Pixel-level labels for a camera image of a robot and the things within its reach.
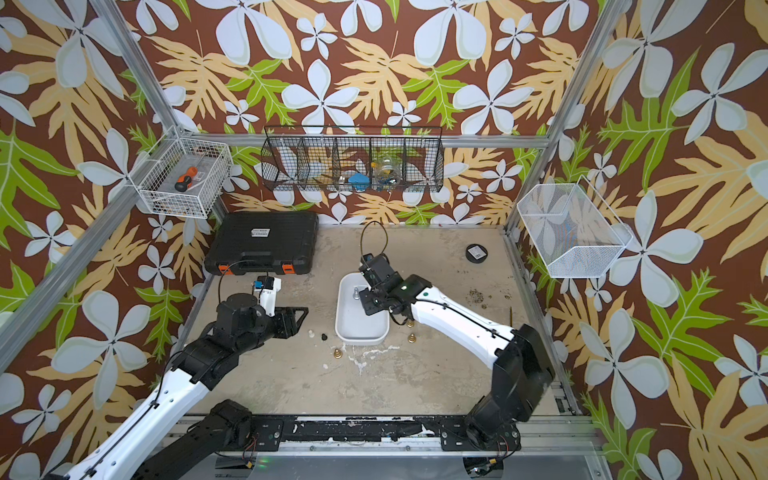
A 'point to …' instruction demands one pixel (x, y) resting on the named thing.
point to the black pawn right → (324, 337)
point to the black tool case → (270, 242)
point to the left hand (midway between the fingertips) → (302, 307)
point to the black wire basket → (347, 158)
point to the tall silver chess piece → (356, 294)
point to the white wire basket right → (575, 231)
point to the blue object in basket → (360, 182)
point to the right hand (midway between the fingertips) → (368, 295)
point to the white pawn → (311, 334)
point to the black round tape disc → (476, 253)
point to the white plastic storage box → (352, 325)
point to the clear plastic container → (388, 172)
